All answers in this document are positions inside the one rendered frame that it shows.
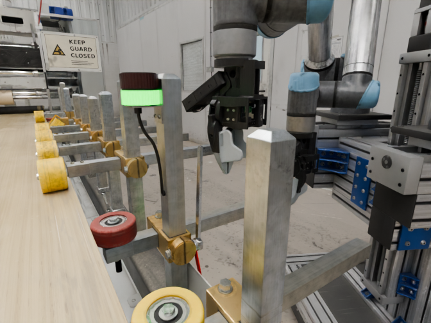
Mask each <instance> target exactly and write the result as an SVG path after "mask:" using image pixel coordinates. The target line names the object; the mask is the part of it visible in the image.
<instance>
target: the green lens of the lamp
mask: <svg viewBox="0 0 431 323"><path fill-rule="evenodd" d="M121 101H122V105H133V106H139V105H155V104H160V95H159V90H121Z"/></svg>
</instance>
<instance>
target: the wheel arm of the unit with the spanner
mask: <svg viewBox="0 0 431 323"><path fill-rule="evenodd" d="M243 218H244V201H243V202H239V203H235V204H231V205H229V206H225V207H222V208H218V209H215V210H212V211H208V212H205V213H202V214H201V232H204V231H207V230H209V229H213V228H216V227H219V226H222V225H225V224H228V223H231V222H234V221H236V220H240V219H243ZM185 223H186V229H187V230H188V231H189V232H190V233H191V236H192V235H195V234H196V216H195V215H194V216H191V217H187V218H185ZM156 247H158V233H157V232H156V231H155V230H154V229H153V228H150V229H146V230H143V231H139V232H137V235H136V237H135V238H134V239H133V240H132V241H131V242H129V243H128V244H126V245H123V246H120V247H115V248H109V249H107V248H103V256H104V258H105V260H106V263H107V264H109V263H113V262H118V261H119V260H122V259H125V258H128V257H130V256H133V255H134V254H138V253H141V252H144V251H147V250H150V249H153V248H156Z"/></svg>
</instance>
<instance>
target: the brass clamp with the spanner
mask: <svg viewBox="0 0 431 323"><path fill-rule="evenodd" d="M147 223H148V229H150V228H153V229H154V230H155V231H156V232H157V233H158V247H157V249H158V250H159V251H160V252H161V253H162V255H163V256H164V258H165V259H166V260H167V261H168V263H172V262H174V263H175V264H176V265H184V264H187V263H188V262H190V261H191V260H192V259H193V257H194V256H195V253H196V245H195V244H194V242H193V241H192V240H191V233H190V232H189V231H188V230H187V229H186V233H183V234H180V235H177V236H173V237H171V238H169V237H168V236H167V234H166V233H165V232H164V231H163V229H162V218H161V219H157V218H155V215H152V216H149V217H147Z"/></svg>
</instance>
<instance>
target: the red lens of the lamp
mask: <svg viewBox="0 0 431 323"><path fill-rule="evenodd" d="M119 81H120V88H159V83H158V74H151V73H120V74H119Z"/></svg>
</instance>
